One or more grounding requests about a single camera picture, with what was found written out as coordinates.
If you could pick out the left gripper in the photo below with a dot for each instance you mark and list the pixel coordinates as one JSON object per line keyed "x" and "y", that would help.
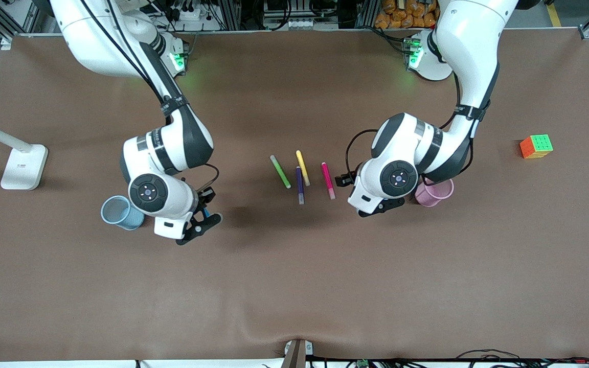
{"x": 339, "y": 181}

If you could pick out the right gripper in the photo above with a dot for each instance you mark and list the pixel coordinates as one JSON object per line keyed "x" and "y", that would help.
{"x": 206, "y": 197}

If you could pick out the blue highlighter marker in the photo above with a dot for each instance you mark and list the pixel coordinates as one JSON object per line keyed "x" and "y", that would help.
{"x": 206, "y": 210}

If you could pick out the pink highlighter marker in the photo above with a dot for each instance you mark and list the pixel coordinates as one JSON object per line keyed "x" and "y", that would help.
{"x": 327, "y": 180}

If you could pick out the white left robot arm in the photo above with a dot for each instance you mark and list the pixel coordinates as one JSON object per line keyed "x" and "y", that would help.
{"x": 466, "y": 56}

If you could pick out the pink plastic cup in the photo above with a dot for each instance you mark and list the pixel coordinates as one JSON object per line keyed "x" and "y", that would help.
{"x": 435, "y": 193}

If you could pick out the blue plastic cup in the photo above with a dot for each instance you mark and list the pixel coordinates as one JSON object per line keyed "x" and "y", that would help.
{"x": 120, "y": 212}

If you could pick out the purple highlighter marker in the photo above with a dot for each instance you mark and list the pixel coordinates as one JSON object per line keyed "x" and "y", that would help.
{"x": 300, "y": 189}

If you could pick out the yellow highlighter marker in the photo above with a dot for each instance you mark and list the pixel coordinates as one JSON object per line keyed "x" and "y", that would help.
{"x": 302, "y": 167}

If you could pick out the green highlighter marker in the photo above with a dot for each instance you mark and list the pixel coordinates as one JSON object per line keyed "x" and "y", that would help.
{"x": 280, "y": 171}

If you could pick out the colourful puzzle cube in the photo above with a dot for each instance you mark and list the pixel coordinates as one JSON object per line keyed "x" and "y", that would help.
{"x": 536, "y": 146}

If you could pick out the orange packets pile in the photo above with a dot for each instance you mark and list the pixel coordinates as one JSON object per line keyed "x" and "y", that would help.
{"x": 407, "y": 13}

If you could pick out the white power strip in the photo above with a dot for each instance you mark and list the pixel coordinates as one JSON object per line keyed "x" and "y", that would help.
{"x": 292, "y": 23}

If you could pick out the metal bracket at table edge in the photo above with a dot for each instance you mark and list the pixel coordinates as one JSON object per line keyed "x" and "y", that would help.
{"x": 297, "y": 352}

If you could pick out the aluminium table edge rail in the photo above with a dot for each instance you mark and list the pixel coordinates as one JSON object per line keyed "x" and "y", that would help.
{"x": 284, "y": 32}

